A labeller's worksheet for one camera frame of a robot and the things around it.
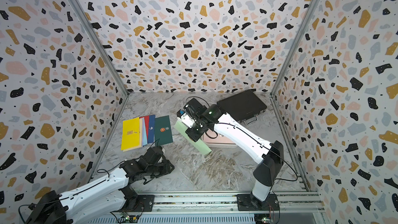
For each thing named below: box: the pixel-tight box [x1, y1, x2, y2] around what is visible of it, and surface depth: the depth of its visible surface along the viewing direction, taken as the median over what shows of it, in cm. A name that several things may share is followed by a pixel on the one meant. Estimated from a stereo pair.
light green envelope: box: [174, 118, 212, 156], surface depth 75 cm
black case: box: [216, 88, 267, 125], surface depth 112 cm
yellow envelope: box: [121, 116, 140, 151], surface depth 101 cm
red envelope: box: [139, 115, 150, 144], surface depth 105 cm
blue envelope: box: [147, 114, 156, 144], surface depth 102 cm
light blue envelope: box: [141, 117, 148, 147], surface depth 100 cm
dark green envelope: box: [154, 115, 174, 147], surface depth 102 cm
